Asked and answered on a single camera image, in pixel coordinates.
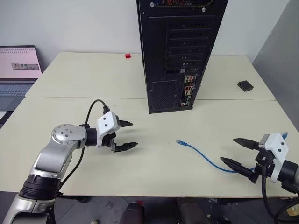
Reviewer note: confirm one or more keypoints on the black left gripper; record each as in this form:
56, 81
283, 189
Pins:
108, 140

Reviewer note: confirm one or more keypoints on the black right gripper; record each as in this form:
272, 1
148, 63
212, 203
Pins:
264, 163

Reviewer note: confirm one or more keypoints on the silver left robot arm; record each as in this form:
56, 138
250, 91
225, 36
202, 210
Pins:
58, 149

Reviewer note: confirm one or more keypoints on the small black adapter box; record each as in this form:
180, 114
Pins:
245, 86

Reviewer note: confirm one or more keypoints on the dark rounded shape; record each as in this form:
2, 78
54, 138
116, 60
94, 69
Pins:
132, 213
191, 211

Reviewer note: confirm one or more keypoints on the small red block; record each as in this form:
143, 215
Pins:
128, 56

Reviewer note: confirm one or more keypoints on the black computer tower case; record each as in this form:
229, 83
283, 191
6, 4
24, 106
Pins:
172, 58

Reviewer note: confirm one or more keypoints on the grey laptop with pink screen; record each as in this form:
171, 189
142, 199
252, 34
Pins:
17, 70

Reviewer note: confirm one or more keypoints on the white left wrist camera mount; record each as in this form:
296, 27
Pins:
106, 122

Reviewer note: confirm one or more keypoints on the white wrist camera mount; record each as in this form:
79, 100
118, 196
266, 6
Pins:
106, 122
278, 145

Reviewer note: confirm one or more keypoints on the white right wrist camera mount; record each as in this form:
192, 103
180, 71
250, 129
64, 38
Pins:
278, 145

